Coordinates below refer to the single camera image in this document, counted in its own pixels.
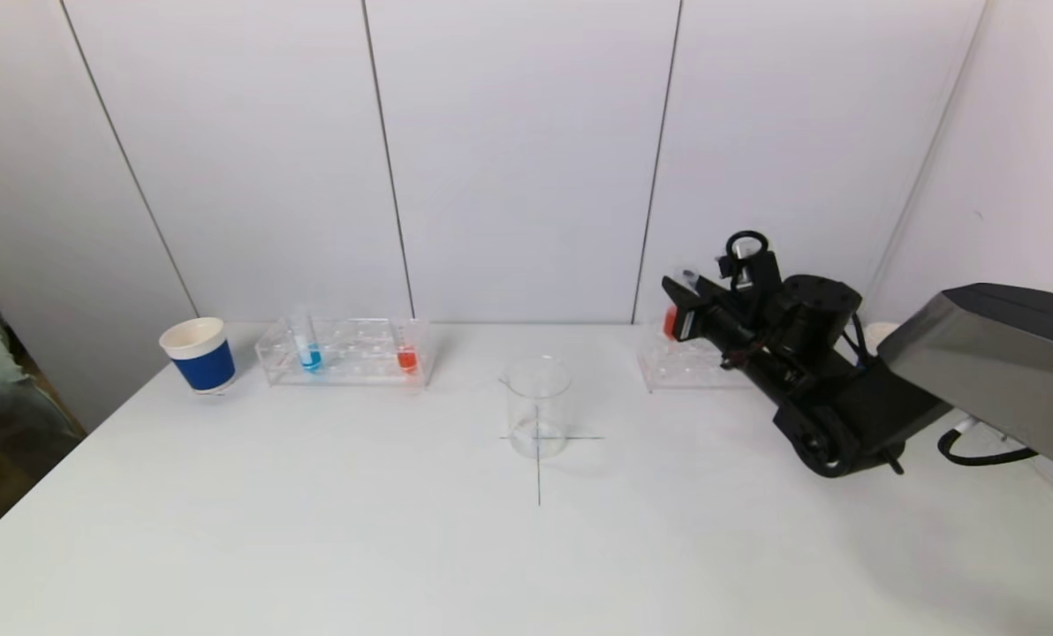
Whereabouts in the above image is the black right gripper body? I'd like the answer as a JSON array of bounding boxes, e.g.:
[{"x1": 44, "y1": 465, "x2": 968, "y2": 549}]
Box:
[{"x1": 661, "y1": 275, "x2": 757, "y2": 359}]

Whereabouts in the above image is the test tube with red liquid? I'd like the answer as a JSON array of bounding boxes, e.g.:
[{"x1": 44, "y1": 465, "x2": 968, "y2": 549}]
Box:
[{"x1": 663, "y1": 265, "x2": 702, "y2": 344}]

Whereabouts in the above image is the clear acrylic test tube rack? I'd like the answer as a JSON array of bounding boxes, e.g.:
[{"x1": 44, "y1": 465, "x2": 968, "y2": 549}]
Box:
[
  {"x1": 637, "y1": 338, "x2": 759, "y2": 393},
  {"x1": 256, "y1": 318, "x2": 436, "y2": 390}
]

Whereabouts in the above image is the clear glass beaker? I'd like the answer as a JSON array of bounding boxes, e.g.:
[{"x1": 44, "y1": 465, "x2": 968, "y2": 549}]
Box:
[{"x1": 496, "y1": 355, "x2": 573, "y2": 460}]

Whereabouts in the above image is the test tube with orange liquid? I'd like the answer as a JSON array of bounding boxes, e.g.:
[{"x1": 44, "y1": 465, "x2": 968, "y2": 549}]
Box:
[{"x1": 390, "y1": 310, "x2": 422, "y2": 376}]

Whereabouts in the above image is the test tube with blue liquid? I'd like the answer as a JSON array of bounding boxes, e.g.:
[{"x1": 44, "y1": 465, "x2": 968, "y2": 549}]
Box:
[{"x1": 292, "y1": 306, "x2": 326, "y2": 375}]

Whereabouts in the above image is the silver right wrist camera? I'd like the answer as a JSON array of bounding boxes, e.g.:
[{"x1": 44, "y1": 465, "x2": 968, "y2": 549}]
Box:
[{"x1": 715, "y1": 250, "x2": 783, "y2": 298}]

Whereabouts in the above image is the black camera cable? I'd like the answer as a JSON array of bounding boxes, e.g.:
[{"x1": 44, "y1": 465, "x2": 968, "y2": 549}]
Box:
[{"x1": 724, "y1": 231, "x2": 769, "y2": 267}]

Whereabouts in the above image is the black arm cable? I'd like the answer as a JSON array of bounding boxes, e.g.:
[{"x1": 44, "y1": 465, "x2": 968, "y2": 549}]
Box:
[{"x1": 936, "y1": 415, "x2": 1042, "y2": 467}]

